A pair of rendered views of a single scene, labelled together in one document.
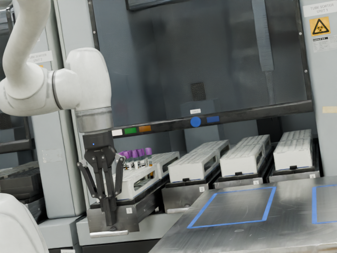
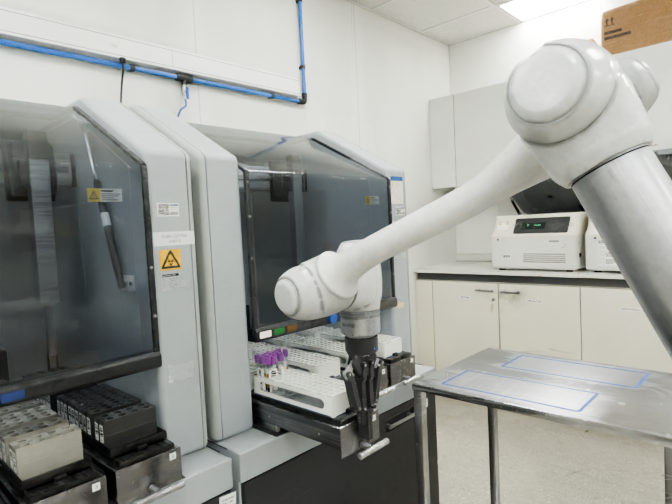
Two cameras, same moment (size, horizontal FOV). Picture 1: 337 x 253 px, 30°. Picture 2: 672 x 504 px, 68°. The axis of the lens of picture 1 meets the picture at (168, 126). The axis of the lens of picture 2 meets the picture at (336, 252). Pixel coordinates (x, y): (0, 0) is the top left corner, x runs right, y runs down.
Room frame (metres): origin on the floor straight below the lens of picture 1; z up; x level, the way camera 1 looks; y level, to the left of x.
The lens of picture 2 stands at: (1.08, 1.17, 1.25)
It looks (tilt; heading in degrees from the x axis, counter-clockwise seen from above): 3 degrees down; 300
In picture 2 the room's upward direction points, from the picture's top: 3 degrees counter-clockwise
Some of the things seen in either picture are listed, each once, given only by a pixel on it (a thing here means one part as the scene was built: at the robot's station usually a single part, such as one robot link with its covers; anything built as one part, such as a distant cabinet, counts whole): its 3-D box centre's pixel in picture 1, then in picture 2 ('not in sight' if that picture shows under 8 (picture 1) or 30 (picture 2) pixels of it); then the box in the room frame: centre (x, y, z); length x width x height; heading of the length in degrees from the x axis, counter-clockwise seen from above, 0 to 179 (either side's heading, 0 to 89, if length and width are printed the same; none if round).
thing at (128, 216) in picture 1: (145, 194); (271, 401); (1.91, 0.10, 0.78); 0.73 x 0.14 x 0.09; 166
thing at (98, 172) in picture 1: (99, 176); (359, 385); (1.59, 0.19, 0.89); 0.04 x 0.01 x 0.11; 166
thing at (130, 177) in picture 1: (129, 184); (304, 391); (1.78, 0.13, 0.83); 0.30 x 0.10 x 0.06; 166
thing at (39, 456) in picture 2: not in sight; (49, 453); (2.01, 0.65, 0.85); 0.12 x 0.02 x 0.06; 77
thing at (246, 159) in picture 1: (243, 161); (329, 353); (1.91, -0.21, 0.83); 0.30 x 0.10 x 0.06; 166
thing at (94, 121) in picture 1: (95, 121); (360, 322); (1.58, 0.18, 1.03); 0.09 x 0.09 x 0.06
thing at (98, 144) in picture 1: (99, 150); (362, 354); (1.58, 0.18, 0.96); 0.08 x 0.07 x 0.09; 76
